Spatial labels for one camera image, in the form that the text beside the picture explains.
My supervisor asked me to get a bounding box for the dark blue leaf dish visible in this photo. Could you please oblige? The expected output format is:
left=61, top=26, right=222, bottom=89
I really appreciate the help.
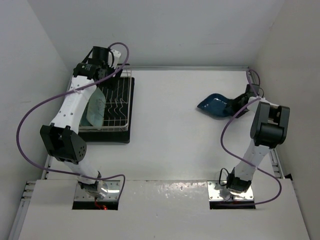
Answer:
left=197, top=93, right=228, bottom=119

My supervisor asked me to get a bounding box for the light green plate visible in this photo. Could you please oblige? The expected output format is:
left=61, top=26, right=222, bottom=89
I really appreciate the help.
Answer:
left=79, top=114, right=92, bottom=127
left=86, top=88, right=106, bottom=127

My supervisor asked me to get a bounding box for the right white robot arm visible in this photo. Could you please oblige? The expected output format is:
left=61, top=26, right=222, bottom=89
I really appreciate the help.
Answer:
left=225, top=84, right=291, bottom=194

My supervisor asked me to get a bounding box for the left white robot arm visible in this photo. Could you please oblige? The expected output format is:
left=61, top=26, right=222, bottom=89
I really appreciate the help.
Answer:
left=40, top=46, right=121, bottom=199

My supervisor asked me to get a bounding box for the black drainer tray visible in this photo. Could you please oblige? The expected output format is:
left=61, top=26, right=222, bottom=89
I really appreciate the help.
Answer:
left=78, top=78, right=135, bottom=144

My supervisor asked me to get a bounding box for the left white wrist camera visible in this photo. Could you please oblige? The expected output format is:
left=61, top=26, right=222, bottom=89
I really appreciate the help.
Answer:
left=108, top=49, right=121, bottom=69

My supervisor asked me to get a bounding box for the white wire dish rack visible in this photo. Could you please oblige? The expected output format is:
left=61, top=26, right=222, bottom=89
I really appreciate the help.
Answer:
left=79, top=69, right=133, bottom=133

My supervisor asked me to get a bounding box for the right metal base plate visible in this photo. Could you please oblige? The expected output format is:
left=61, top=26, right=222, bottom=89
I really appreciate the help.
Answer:
left=207, top=180, right=254, bottom=202

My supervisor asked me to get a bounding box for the metal base plate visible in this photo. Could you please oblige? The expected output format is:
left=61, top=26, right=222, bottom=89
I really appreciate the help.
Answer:
left=207, top=180, right=254, bottom=202
left=74, top=180, right=121, bottom=202

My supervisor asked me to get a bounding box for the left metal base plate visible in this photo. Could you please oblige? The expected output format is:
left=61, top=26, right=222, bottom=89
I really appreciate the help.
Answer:
left=74, top=180, right=121, bottom=202

